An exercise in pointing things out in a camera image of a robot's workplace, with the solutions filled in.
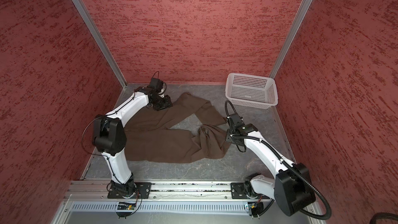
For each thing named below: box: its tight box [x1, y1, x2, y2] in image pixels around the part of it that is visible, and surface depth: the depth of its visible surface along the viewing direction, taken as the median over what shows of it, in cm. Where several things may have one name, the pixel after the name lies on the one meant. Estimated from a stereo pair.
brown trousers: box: [124, 92, 232, 164], surface depth 91 cm
